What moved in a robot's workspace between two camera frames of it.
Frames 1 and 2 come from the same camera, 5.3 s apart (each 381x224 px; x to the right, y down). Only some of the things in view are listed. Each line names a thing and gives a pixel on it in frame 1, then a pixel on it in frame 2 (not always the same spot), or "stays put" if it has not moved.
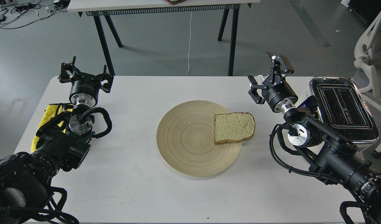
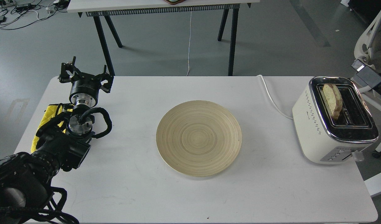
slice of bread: [234, 127] -> [334, 99]
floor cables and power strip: [9, 14] stays put
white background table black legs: [97, 8] stays put
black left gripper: [84, 88] stays put
